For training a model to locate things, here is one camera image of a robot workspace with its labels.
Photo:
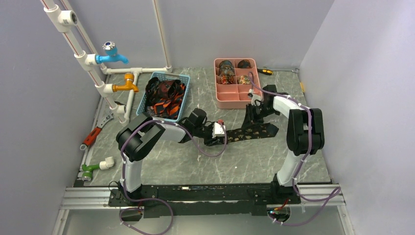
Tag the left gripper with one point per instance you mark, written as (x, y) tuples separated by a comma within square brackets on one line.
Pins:
[(212, 141)]

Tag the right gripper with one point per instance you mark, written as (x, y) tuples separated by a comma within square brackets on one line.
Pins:
[(250, 119)]

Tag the black floral gold tie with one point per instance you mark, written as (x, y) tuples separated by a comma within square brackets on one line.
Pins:
[(261, 131)]

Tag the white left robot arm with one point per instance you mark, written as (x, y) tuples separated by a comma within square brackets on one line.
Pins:
[(138, 138)]

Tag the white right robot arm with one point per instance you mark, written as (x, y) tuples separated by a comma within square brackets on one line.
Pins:
[(304, 132)]

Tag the pile of patterned ties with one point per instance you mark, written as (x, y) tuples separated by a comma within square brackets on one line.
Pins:
[(164, 98)]

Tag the rolled tie gold floral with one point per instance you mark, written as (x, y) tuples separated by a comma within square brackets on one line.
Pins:
[(244, 80)]

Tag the pink compartment tray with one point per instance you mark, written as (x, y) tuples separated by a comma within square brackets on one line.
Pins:
[(236, 82)]

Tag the rolled tie red gold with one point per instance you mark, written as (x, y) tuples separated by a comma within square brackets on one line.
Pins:
[(226, 80)]

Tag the blue perforated plastic basket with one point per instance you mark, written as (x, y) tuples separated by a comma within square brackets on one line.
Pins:
[(167, 76)]

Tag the yellow black screwdriver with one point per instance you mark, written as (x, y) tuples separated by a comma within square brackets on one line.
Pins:
[(265, 71)]

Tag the rolled tie dark red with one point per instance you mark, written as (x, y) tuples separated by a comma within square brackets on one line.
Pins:
[(244, 64)]

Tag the rolled tie dark blue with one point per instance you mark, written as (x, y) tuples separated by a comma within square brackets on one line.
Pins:
[(226, 68)]

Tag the orange tap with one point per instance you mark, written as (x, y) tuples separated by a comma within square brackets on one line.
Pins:
[(129, 84)]

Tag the blue tap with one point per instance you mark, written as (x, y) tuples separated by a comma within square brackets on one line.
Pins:
[(112, 54)]

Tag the green tap with white fitting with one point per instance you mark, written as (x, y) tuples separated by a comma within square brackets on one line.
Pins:
[(89, 169)]

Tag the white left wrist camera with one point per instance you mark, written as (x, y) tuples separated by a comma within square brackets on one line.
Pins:
[(219, 129)]

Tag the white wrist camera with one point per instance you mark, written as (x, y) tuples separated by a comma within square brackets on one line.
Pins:
[(256, 100), (219, 129)]

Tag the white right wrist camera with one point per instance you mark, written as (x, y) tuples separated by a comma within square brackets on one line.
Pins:
[(256, 100)]

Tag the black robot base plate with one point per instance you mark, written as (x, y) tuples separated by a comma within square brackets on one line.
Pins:
[(217, 199)]

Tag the aluminium rail frame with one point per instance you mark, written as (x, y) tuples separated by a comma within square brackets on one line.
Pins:
[(95, 198)]

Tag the red handled adjustable wrench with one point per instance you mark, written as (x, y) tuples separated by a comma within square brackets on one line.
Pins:
[(91, 137)]

